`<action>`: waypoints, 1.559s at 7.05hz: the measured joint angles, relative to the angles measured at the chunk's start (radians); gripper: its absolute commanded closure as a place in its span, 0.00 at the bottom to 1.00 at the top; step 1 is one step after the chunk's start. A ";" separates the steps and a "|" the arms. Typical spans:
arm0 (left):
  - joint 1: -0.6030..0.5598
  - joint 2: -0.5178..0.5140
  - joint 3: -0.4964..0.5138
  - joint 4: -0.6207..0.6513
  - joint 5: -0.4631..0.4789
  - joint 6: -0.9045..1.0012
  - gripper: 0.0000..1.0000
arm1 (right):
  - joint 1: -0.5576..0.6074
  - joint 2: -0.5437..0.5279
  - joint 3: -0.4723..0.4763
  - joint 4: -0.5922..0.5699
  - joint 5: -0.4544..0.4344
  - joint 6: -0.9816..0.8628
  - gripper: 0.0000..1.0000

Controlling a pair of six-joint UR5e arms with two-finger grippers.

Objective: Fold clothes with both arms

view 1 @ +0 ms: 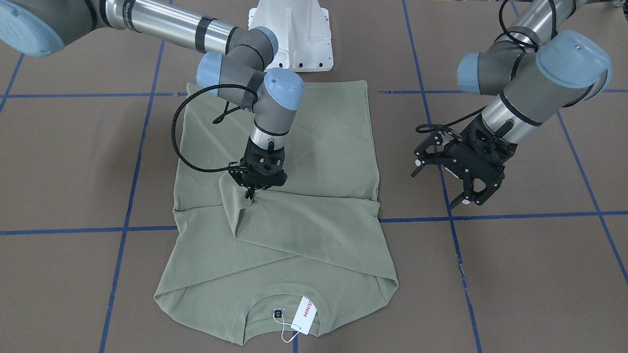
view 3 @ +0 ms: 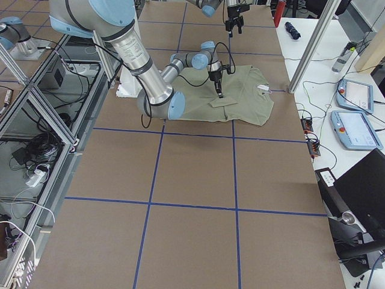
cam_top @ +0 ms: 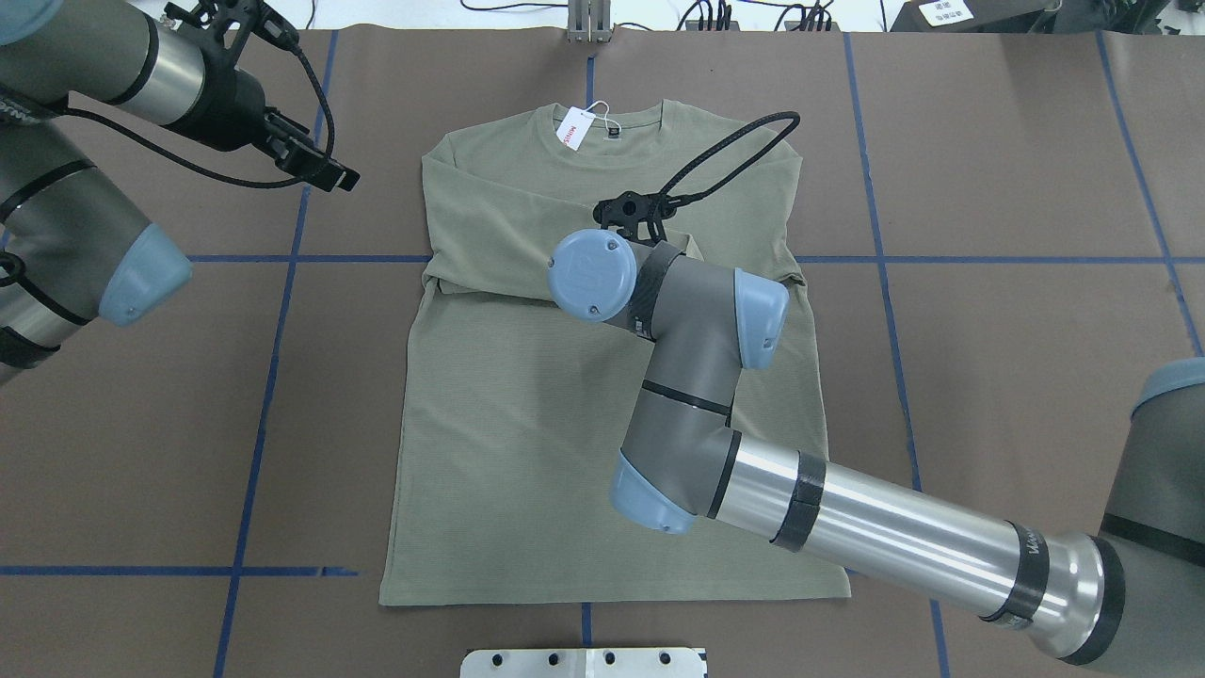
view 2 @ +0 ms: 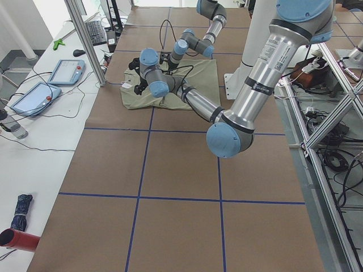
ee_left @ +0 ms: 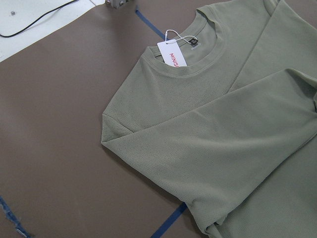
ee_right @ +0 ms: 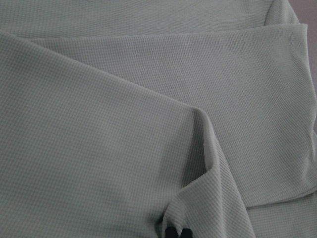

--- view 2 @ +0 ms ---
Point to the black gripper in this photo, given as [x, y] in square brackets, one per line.
[164, 58]
[140, 84]

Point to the olive green long-sleeve shirt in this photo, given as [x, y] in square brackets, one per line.
[201, 74]

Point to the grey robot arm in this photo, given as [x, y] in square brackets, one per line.
[283, 27]
[189, 42]

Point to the white red hang tag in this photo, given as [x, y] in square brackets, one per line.
[126, 85]

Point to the black power adapter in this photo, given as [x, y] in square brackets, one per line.
[111, 38]

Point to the black computer mouse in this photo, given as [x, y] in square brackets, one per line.
[78, 53]

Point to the far blue teach pendant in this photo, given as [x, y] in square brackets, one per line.
[67, 72]

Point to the blue teach pendant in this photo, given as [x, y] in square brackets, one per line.
[36, 99]
[67, 72]

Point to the black keyboard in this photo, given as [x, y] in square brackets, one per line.
[96, 32]

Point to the green plastic tool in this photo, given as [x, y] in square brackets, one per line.
[58, 43]

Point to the near blue teach pendant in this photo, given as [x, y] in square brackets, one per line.
[36, 99]

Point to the clear water bottle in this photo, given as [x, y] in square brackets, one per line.
[9, 124]

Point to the red cylinder tube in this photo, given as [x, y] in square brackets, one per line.
[16, 239]

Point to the aluminium frame post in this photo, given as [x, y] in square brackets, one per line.
[84, 37]

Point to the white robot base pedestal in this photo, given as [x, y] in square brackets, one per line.
[249, 56]

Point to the aluminium truss frame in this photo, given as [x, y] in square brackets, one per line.
[325, 127]

